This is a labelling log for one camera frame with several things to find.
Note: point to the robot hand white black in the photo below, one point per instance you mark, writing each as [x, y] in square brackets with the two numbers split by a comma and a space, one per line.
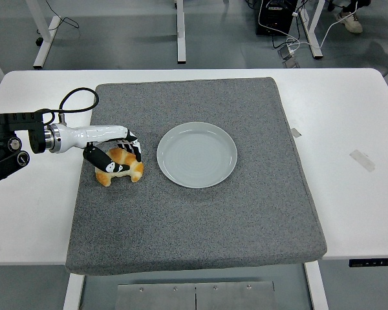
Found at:
[84, 134]

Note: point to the croissant bread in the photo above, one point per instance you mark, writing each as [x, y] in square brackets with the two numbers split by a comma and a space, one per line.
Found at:
[134, 170]

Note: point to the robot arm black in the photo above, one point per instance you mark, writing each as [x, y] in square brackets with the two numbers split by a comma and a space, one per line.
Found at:
[6, 161]

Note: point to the grey round plate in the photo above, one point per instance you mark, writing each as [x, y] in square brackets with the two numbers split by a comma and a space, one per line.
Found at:
[197, 155]

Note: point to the grey metal plate with screws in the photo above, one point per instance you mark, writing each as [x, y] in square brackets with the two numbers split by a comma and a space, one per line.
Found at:
[194, 297]

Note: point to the white background table leg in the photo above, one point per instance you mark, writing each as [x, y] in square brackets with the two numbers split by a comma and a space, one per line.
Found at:
[45, 45]
[180, 32]
[315, 45]

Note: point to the grey speckled mat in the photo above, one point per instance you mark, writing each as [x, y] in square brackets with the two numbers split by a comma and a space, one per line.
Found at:
[197, 219]

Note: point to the grey floor socket cover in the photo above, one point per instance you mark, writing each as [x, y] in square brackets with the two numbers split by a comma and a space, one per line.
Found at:
[286, 53]

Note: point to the black box device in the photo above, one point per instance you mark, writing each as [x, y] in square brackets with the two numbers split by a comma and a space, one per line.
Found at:
[275, 22]

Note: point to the large clear tape piece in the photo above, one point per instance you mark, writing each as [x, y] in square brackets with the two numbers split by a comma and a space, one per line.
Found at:
[362, 160]

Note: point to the person's foot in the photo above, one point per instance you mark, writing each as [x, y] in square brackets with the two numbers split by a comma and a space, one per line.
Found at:
[350, 21]

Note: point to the black table control panel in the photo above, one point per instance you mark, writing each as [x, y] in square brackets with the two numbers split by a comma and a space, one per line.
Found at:
[375, 262]

